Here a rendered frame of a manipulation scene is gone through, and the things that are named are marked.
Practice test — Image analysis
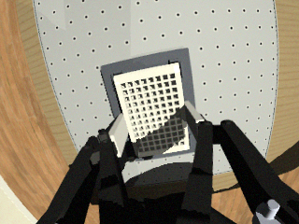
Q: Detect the white well plate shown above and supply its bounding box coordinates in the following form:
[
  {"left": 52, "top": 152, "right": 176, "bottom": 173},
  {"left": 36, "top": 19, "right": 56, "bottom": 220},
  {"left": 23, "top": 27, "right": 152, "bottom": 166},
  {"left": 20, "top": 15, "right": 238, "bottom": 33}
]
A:
[{"left": 114, "top": 63, "right": 189, "bottom": 158}]

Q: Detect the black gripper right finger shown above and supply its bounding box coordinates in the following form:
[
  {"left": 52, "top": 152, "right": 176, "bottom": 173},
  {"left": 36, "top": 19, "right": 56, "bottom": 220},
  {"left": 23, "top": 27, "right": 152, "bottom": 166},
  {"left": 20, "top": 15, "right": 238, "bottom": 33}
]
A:
[{"left": 176, "top": 101, "right": 299, "bottom": 224}]

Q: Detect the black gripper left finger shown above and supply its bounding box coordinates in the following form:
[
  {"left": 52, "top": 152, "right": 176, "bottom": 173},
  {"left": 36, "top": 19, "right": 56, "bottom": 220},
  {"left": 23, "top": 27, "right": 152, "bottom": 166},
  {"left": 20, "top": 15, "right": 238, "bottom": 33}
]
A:
[{"left": 36, "top": 113, "right": 130, "bottom": 224}]

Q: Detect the pale grey perforated base plate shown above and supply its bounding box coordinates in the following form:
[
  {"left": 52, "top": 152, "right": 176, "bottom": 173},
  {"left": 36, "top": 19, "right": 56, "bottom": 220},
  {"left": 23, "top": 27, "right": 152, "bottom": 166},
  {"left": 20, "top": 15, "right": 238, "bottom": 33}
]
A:
[{"left": 32, "top": 0, "right": 279, "bottom": 188}]

